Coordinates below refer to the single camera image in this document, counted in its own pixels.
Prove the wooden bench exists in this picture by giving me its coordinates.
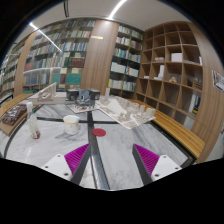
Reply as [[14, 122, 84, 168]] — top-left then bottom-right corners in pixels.
[[125, 97, 206, 160]]

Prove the dark grey building model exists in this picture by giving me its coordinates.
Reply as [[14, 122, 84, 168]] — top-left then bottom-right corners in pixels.
[[67, 88, 100, 106]]

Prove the wall poster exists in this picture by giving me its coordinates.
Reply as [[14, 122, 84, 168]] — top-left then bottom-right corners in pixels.
[[212, 71, 224, 93]]

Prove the brown relief model board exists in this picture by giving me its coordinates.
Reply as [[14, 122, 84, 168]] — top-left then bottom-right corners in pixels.
[[1, 104, 27, 126]]

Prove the red round coaster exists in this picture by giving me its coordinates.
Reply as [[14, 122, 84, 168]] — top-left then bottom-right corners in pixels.
[[92, 128, 106, 137]]

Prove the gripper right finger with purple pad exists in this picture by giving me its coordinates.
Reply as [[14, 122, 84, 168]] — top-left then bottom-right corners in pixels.
[[132, 144, 181, 185]]

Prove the wooden cubby shelf unit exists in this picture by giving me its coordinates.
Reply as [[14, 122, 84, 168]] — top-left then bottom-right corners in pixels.
[[135, 21, 203, 129]]

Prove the left bookshelf with books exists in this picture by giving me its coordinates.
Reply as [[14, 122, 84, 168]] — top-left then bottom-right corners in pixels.
[[23, 18, 96, 93]]

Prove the bookshelf with books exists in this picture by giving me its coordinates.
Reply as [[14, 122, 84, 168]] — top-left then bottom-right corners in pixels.
[[23, 18, 96, 93], [108, 24, 143, 98]]

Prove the clear plastic water bottle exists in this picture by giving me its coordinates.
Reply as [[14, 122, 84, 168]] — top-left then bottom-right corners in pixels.
[[26, 102, 40, 139]]

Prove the white cup with yellow rim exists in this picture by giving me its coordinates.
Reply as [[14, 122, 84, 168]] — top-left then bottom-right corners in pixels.
[[63, 115, 80, 135]]

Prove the middle bookshelf with books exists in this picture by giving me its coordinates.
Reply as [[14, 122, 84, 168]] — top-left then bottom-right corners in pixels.
[[108, 24, 143, 98]]

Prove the white box on shelf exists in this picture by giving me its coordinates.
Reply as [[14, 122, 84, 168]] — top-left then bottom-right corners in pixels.
[[171, 53, 182, 62]]

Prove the beige wooden building model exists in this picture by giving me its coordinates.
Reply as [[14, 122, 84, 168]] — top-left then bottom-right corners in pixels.
[[29, 83, 66, 104]]

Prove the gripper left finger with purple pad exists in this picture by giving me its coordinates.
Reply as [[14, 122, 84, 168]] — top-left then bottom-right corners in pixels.
[[42, 143, 91, 185]]

